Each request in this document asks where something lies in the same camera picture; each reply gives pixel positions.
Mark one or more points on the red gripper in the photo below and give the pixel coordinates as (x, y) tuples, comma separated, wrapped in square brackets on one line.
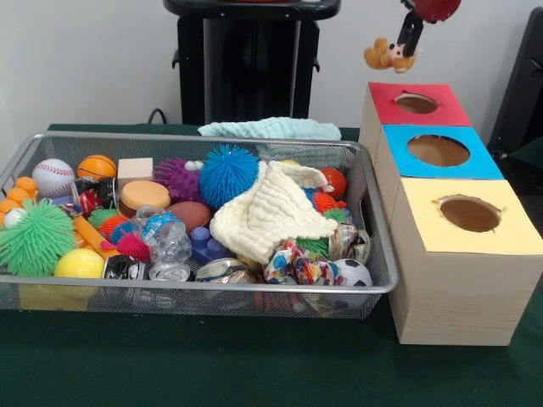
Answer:
[(437, 8)]

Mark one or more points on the brown plush monkey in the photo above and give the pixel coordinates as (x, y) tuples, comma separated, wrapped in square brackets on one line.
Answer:
[(386, 58)]

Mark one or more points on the cream waffle cloth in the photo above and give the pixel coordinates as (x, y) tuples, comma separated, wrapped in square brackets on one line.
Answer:
[(271, 216)]

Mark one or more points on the wooden box with three holes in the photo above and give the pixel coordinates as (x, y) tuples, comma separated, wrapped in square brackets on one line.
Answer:
[(462, 280)]

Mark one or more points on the clear mesh bin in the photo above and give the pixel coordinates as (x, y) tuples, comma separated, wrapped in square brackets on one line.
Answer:
[(212, 302)]

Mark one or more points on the black chair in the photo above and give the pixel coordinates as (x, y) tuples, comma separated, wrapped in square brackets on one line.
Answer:
[(524, 93)]

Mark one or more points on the red ball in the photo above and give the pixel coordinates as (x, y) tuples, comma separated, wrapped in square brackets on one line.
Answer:
[(334, 182)]

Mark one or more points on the mint green cloth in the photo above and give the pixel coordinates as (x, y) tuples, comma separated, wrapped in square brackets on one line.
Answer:
[(271, 128)]

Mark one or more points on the blue spiky ball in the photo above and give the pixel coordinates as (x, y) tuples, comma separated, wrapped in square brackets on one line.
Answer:
[(229, 175)]

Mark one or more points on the small soccer ball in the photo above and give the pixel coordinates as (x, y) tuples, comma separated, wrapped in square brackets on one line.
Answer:
[(355, 273)]

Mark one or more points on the multicoloured patterned cloth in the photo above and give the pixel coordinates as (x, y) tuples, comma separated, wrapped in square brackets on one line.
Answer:
[(297, 267)]

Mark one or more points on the purple spiky ball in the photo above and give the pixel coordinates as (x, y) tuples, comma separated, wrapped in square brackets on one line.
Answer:
[(176, 180)]

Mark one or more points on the small orange basketball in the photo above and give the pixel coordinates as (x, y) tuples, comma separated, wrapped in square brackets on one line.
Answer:
[(96, 167)]

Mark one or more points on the dark green tablecloth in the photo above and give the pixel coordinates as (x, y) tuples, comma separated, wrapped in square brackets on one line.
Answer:
[(254, 365)]

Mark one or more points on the white baseball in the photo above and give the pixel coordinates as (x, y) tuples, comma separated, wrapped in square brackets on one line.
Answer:
[(53, 178)]

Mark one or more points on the yellow tennis ball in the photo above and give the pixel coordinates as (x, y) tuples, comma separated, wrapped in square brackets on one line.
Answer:
[(78, 264)]

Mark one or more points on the green spiky ball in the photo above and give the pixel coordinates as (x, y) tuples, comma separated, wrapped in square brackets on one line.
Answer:
[(36, 237)]

